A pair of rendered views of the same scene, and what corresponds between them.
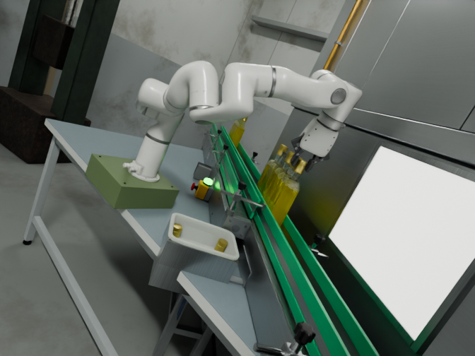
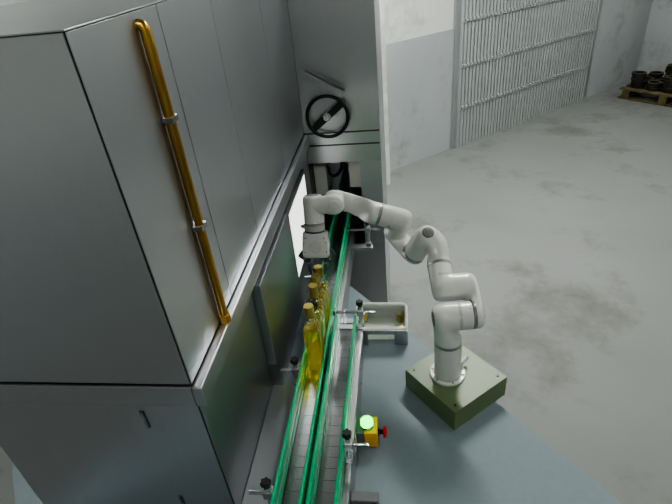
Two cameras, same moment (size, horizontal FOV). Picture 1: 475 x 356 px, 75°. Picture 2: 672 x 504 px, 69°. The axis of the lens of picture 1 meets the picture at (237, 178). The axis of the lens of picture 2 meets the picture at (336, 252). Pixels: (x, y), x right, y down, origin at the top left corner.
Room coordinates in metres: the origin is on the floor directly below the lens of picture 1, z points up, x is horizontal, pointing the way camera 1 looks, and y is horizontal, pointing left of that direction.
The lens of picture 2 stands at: (2.43, 0.51, 2.21)
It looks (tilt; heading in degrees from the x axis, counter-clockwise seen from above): 33 degrees down; 204
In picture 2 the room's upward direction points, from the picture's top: 6 degrees counter-clockwise
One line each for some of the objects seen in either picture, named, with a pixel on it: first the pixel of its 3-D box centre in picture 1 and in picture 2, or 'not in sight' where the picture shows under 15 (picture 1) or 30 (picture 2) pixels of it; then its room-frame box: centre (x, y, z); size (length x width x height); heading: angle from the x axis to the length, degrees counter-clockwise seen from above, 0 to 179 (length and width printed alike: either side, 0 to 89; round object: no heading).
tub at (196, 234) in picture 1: (199, 245); (381, 322); (0.89, 0.02, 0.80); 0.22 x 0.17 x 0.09; 104
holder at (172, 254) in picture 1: (206, 250); (375, 324); (0.90, -0.01, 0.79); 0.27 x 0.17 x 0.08; 104
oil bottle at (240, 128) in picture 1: (238, 133); not in sight; (2.23, 0.13, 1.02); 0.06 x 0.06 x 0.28; 14
